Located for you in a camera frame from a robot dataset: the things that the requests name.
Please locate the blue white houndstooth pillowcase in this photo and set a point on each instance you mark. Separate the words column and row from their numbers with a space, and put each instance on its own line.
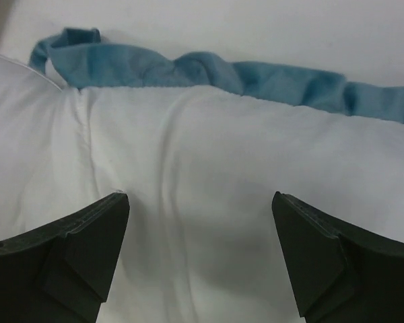
column 200, row 146

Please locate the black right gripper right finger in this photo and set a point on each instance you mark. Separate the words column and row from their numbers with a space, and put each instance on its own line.
column 339, row 272

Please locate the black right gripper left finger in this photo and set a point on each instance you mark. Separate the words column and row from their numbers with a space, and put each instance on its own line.
column 62, row 271

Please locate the white pillow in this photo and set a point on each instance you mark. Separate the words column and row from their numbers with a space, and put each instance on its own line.
column 46, row 167

